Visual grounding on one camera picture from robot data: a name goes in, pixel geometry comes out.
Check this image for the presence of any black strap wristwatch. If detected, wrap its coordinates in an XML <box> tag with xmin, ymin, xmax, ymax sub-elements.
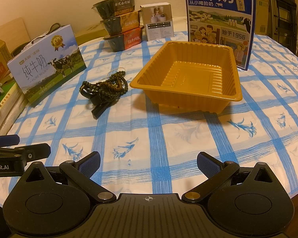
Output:
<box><xmin>79</xmin><ymin>86</ymin><xmax>118</xmax><ymax>119</ymax></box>

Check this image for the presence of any dark wooden bead necklace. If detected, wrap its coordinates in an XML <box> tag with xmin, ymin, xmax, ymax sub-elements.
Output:
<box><xmin>79</xmin><ymin>70</ymin><xmax>129</xmax><ymax>102</ymax></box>

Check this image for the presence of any orange plastic tray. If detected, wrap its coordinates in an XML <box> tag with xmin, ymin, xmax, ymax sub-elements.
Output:
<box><xmin>130</xmin><ymin>41</ymin><xmax>243</xmax><ymax>114</ymax></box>

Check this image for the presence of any blue checked tablecloth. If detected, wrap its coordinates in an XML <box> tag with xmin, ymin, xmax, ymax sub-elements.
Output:
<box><xmin>10</xmin><ymin>35</ymin><xmax>298</xmax><ymax>196</ymax></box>

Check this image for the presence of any bottom red noodle bowl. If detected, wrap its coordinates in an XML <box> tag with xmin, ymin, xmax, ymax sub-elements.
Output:
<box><xmin>104</xmin><ymin>25</ymin><xmax>144</xmax><ymax>52</ymax></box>

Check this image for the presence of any flat cardboard box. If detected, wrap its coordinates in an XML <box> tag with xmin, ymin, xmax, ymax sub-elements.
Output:
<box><xmin>75</xmin><ymin>23</ymin><xmax>108</xmax><ymax>45</ymax></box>

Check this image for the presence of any middle orange noodle bowl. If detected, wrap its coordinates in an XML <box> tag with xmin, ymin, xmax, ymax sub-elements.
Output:
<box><xmin>101</xmin><ymin>11</ymin><xmax>140</xmax><ymax>36</ymax></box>

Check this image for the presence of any blue tall milk carton box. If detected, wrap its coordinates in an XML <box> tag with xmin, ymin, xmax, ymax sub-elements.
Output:
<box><xmin>186</xmin><ymin>0</ymin><xmax>256</xmax><ymax>70</ymax></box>

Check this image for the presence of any brown cardboard box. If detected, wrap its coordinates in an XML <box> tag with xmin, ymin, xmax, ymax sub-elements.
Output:
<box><xmin>255</xmin><ymin>0</ymin><xmax>269</xmax><ymax>35</ymax></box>

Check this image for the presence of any black folding ladder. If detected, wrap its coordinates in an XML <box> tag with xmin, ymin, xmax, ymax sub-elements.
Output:
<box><xmin>269</xmin><ymin>0</ymin><xmax>297</xmax><ymax>53</ymax></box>

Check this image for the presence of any top black noodle bowl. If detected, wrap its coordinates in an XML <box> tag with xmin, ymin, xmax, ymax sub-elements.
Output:
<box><xmin>92</xmin><ymin>0</ymin><xmax>135</xmax><ymax>20</ymax></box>

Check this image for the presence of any small white product box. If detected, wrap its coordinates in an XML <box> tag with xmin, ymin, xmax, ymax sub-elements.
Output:
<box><xmin>140</xmin><ymin>2</ymin><xmax>174</xmax><ymax>41</ymax></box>

